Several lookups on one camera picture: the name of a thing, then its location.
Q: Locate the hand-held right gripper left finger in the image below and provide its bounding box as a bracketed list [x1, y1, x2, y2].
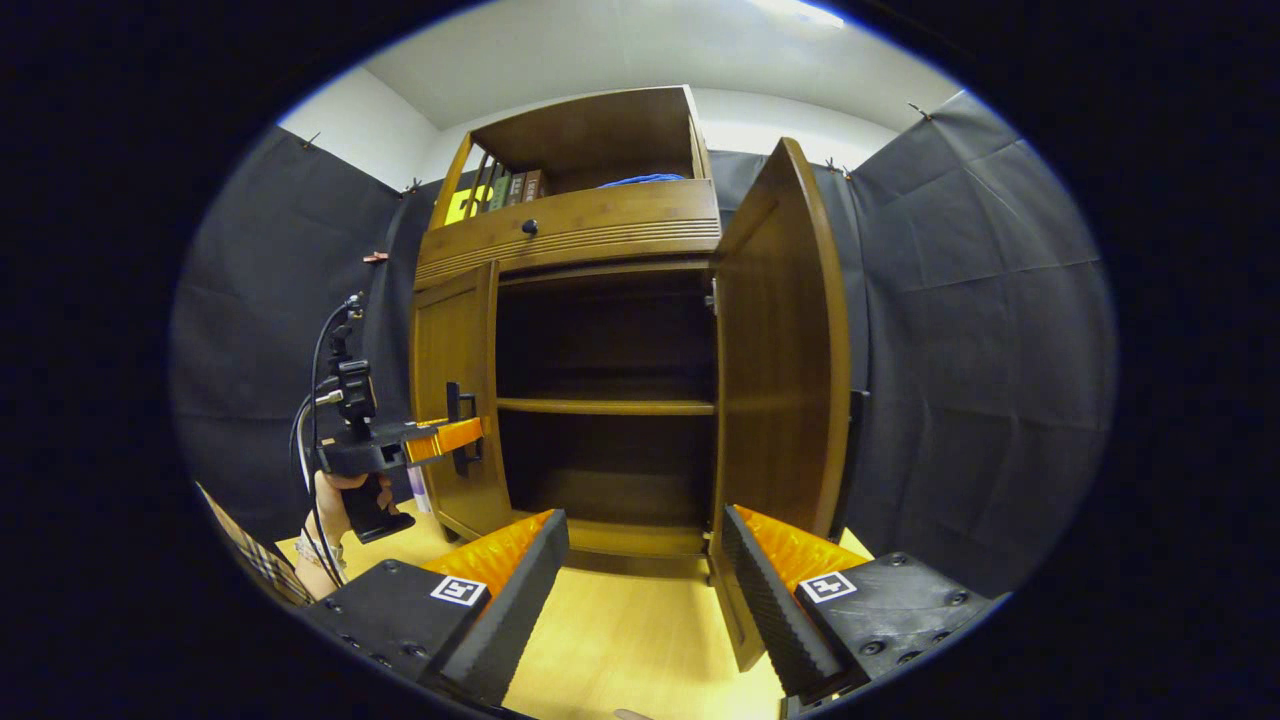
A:
[298, 508, 571, 707]

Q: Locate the wooden drawer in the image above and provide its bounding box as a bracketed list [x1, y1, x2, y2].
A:
[414, 180, 723, 293]

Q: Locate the wooden shoe cabinet door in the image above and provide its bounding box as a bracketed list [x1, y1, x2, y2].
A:
[410, 262, 513, 541]
[708, 138, 853, 673]

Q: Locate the black door handle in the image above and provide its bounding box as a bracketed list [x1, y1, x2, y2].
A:
[447, 382, 483, 476]

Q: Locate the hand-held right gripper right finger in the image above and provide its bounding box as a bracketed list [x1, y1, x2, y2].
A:
[722, 504, 1004, 701]

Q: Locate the plaid sleeve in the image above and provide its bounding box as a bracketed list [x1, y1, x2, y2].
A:
[195, 483, 316, 608]

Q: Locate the black cable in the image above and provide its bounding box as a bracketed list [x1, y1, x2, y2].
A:
[290, 295, 363, 591]

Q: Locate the wooden double-door shoe cabinet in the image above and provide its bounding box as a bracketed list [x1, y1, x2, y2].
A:
[408, 85, 853, 673]

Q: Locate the wooden inner shelf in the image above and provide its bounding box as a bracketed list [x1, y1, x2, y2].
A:
[497, 397, 717, 417]

